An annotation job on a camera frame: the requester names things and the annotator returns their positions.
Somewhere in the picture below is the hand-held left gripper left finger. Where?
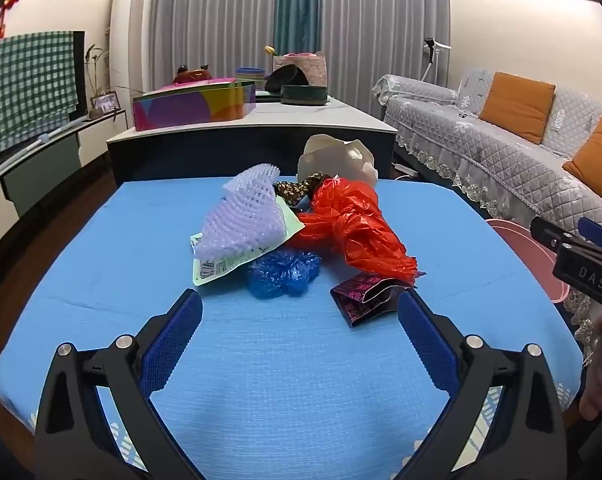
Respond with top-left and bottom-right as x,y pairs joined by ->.
33,288 -> 216,480

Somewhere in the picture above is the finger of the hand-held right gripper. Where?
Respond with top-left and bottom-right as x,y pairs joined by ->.
577,217 -> 602,255
530,216 -> 582,257

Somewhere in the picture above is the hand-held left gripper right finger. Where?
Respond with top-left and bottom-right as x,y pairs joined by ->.
381,290 -> 566,480

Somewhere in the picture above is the pink bin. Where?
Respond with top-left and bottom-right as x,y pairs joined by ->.
486,218 -> 572,303

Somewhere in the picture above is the dark purple pink packet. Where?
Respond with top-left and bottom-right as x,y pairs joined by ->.
330,274 -> 406,329

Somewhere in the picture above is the green label paper wrapper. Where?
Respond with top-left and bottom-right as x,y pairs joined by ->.
193,195 -> 306,288

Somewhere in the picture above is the blue plastic bag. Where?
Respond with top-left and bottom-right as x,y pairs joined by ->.
247,249 -> 322,300

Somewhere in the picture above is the white foam net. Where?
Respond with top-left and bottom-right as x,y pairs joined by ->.
190,162 -> 288,261

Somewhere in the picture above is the red plastic bag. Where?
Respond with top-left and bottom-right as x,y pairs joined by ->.
286,177 -> 419,288

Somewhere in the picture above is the brown patterned ribbon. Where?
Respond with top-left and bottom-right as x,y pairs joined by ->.
272,171 -> 332,208

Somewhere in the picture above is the cream paper bag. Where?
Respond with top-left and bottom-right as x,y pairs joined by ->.
297,134 -> 379,186

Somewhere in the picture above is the person's right hand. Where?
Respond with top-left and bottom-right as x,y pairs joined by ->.
578,306 -> 602,416

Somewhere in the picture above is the orange cushion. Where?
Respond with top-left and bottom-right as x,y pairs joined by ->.
562,110 -> 602,193
478,72 -> 556,145

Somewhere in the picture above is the blue table mat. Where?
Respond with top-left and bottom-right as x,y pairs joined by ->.
0,176 -> 584,480

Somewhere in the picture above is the sofa with grey quilted cover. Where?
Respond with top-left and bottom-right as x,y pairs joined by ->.
372,67 -> 602,361

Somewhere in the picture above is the green tv cabinet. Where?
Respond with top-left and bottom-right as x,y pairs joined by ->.
0,110 -> 119,221

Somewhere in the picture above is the white floor lamp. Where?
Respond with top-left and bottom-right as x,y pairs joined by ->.
421,37 -> 453,83

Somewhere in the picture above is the colourful gift box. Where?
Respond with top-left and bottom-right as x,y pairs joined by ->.
132,78 -> 258,132

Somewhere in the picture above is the white pole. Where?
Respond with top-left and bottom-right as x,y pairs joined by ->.
0,119 -> 89,181

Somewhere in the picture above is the white-topped coffee table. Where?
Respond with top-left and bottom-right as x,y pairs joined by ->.
106,94 -> 399,186

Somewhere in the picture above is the grey curtain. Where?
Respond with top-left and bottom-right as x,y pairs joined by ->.
318,0 -> 452,111
143,0 -> 282,81

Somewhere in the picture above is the dark green round tin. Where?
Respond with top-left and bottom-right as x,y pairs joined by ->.
280,84 -> 329,106

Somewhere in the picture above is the black television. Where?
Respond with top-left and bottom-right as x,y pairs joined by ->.
73,31 -> 89,121

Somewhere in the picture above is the bamboo plant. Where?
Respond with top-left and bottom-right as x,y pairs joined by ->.
83,42 -> 112,96

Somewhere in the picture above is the pink gift bag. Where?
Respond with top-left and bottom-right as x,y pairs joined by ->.
272,51 -> 328,88

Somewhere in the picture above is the green checkered cloth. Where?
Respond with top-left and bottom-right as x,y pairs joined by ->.
0,31 -> 80,161

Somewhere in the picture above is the white standing air conditioner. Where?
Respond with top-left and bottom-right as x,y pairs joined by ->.
110,0 -> 156,111

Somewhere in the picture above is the teal curtain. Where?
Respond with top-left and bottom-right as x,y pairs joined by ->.
273,0 -> 324,56

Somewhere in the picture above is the small photo frame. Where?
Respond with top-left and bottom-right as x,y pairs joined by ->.
91,91 -> 119,117

